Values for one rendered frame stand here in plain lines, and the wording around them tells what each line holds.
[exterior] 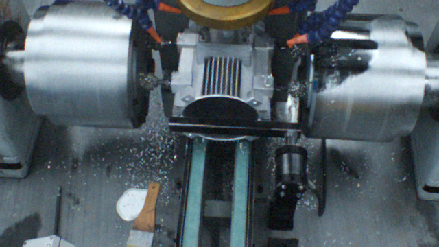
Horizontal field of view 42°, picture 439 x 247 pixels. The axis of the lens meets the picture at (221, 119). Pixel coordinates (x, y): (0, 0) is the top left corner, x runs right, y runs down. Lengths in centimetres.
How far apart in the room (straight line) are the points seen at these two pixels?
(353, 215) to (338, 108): 31
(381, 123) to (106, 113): 51
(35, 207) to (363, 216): 71
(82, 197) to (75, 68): 35
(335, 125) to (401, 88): 13
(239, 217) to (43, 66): 46
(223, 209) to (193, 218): 11
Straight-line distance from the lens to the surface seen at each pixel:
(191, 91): 106
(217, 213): 120
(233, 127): 108
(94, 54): 105
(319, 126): 108
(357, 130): 109
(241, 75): 106
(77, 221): 128
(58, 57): 107
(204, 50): 107
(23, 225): 131
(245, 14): 96
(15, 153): 129
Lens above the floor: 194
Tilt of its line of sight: 57 degrees down
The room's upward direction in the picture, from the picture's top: straight up
